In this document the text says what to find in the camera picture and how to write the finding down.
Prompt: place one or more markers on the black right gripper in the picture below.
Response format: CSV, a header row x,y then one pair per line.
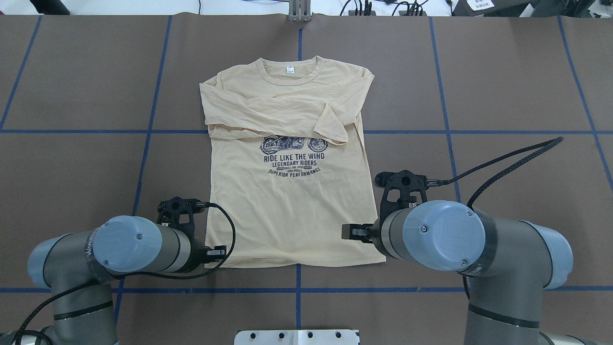
x,y
374,233

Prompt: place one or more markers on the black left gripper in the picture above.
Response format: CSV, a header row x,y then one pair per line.
x,y
196,254

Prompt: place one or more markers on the beige long-sleeve printed shirt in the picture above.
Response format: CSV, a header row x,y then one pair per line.
x,y
288,161

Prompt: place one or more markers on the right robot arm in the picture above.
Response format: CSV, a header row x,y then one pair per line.
x,y
511,263

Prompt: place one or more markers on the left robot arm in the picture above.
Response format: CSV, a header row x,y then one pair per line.
x,y
79,269

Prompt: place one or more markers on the brown table mat blue grid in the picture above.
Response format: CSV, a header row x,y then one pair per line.
x,y
101,116

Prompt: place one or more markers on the black box with white label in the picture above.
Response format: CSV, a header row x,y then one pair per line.
x,y
489,8

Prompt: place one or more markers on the black cylinder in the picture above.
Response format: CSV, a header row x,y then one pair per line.
x,y
50,7

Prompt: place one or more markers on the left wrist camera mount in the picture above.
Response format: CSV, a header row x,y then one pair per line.
x,y
177,213

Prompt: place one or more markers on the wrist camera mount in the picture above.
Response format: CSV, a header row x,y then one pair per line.
x,y
406,183
177,213

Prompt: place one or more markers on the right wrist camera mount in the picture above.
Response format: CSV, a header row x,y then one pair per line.
x,y
406,183

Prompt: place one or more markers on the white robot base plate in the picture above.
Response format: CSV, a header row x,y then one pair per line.
x,y
298,337

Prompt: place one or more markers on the grey metal camera post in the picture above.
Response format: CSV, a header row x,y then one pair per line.
x,y
299,11

